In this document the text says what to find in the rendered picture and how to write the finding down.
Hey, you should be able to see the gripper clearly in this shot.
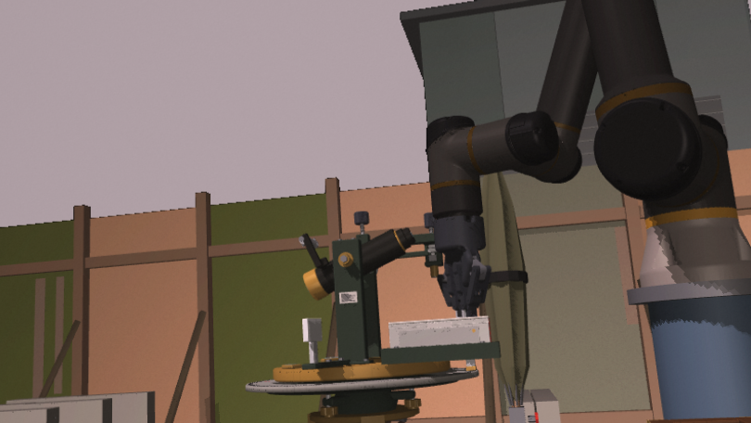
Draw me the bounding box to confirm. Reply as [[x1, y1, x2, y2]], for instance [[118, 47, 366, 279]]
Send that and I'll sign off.
[[432, 213, 493, 317]]

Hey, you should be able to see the brass tangent screw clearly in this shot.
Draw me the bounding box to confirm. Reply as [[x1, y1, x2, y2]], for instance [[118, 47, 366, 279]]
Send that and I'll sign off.
[[423, 211, 442, 279]]

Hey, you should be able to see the white compass box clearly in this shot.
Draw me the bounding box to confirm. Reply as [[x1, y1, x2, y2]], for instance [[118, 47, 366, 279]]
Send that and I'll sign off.
[[388, 315, 491, 350]]

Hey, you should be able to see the black telescope with yellow ends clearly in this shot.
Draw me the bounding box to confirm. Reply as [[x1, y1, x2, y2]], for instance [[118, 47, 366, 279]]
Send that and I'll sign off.
[[301, 227, 418, 301]]

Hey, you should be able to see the green theodolite body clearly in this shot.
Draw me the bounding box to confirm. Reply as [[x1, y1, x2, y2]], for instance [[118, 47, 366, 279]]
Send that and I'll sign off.
[[330, 233, 502, 365]]

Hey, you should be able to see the yellow horizontal circle plate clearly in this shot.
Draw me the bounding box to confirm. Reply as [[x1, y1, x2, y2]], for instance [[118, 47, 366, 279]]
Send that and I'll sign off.
[[272, 359, 453, 384]]

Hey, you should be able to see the olive folded umbrella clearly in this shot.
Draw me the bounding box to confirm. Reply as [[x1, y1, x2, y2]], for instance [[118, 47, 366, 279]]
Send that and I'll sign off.
[[480, 172, 531, 407]]

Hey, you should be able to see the grey small box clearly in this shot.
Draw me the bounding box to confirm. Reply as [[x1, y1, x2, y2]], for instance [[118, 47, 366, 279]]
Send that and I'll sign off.
[[506, 388, 563, 423]]

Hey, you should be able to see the black lever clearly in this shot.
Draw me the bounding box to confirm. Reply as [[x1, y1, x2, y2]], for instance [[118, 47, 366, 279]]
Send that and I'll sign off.
[[298, 233, 325, 273]]

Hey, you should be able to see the dark levelling base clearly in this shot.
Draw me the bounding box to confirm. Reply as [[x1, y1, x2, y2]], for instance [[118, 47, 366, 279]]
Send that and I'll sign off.
[[307, 390, 424, 423]]

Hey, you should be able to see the grey round base disc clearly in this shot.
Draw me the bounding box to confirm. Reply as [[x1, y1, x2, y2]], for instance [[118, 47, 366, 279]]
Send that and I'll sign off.
[[245, 367, 480, 396]]

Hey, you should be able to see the grey-green shed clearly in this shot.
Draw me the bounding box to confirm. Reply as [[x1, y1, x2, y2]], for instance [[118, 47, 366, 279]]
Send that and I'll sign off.
[[399, 0, 751, 423]]

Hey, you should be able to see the brown leaning wooden stick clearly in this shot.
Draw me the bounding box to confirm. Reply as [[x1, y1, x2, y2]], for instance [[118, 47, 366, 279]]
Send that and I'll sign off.
[[164, 309, 209, 423], [37, 319, 82, 401]]

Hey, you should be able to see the wooden panel fence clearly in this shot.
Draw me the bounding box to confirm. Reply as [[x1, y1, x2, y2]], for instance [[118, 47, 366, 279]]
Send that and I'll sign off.
[[0, 177, 751, 423]]

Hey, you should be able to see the grey flat crate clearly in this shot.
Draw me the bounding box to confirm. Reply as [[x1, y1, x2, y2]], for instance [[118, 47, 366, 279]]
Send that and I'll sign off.
[[0, 391, 157, 423]]

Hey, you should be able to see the white small post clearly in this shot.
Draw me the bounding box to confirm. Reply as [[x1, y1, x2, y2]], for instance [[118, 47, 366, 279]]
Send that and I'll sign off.
[[301, 317, 324, 365]]

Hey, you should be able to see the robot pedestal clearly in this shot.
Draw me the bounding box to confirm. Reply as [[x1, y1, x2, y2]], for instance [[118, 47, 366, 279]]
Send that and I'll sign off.
[[627, 277, 751, 422]]

